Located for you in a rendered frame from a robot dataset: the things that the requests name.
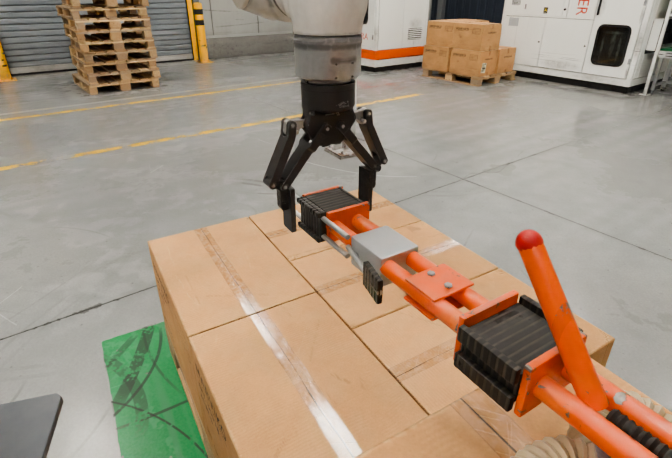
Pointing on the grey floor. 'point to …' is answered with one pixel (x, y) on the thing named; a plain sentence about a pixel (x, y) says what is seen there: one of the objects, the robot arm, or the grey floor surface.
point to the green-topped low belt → (660, 68)
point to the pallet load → (467, 52)
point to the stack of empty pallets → (110, 41)
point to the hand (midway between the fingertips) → (329, 211)
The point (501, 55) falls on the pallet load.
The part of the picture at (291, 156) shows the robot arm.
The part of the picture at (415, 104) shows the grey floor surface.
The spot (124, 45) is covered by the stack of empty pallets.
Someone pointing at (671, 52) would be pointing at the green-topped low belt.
